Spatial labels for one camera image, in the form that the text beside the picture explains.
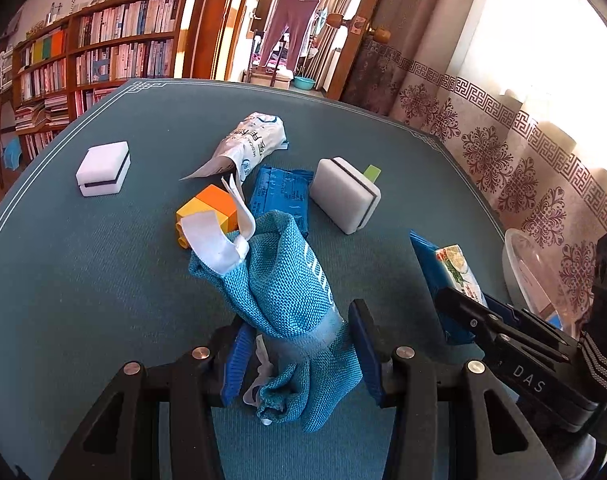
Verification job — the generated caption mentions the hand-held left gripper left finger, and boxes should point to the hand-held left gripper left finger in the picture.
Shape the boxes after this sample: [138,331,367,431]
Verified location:
[48,322,257,480]

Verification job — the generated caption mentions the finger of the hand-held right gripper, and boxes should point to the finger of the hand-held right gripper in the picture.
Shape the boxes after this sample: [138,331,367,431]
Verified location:
[436,287,571,366]
[483,294,581,348]

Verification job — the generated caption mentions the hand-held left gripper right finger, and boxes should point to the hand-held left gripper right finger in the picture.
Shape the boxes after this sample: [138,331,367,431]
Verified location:
[347,299,564,480]

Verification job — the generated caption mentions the clear plastic bowl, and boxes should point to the clear plastic bowl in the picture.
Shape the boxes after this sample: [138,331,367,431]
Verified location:
[502,228,591,341]

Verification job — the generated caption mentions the white red printed packet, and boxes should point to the white red printed packet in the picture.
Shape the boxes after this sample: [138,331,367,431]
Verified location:
[435,244,488,308]

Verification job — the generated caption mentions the blue white medicine box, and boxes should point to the blue white medicine box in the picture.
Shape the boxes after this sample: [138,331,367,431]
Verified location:
[409,230,484,346]

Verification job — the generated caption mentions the blue knit pouch white straps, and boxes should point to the blue knit pouch white straps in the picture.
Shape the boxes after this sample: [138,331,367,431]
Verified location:
[181,174,364,433]

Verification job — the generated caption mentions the orange yellow toy block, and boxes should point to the orange yellow toy block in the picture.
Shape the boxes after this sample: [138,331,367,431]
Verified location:
[176,184,239,250]

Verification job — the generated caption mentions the white sponge black stripe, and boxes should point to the white sponge black stripe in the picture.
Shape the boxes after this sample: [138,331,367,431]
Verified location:
[309,157,382,235]
[76,141,132,198]

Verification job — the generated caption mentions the blue plastic packet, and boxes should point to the blue plastic packet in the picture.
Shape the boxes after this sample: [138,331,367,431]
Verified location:
[248,166,315,238]

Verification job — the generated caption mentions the cream patterned curtain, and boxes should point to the cream patterned curtain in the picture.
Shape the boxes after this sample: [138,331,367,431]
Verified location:
[341,0,607,321]

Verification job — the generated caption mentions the white storage box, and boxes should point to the white storage box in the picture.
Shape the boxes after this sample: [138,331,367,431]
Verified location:
[248,67,292,90]

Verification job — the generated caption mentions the blue plastic stool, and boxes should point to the blue plastic stool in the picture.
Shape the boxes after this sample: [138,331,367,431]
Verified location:
[4,137,24,168]

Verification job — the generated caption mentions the purple pants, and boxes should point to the purple pants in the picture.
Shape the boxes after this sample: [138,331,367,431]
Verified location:
[258,0,320,73]

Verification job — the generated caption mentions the wooden bookshelf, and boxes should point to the wooden bookshelf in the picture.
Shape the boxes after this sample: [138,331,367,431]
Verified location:
[0,0,209,161]

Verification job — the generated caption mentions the rows of books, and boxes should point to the rows of books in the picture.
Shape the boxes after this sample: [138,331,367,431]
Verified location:
[14,0,184,156]

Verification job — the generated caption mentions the wooden door frame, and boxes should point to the wooden door frame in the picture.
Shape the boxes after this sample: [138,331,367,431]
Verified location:
[191,0,257,82]

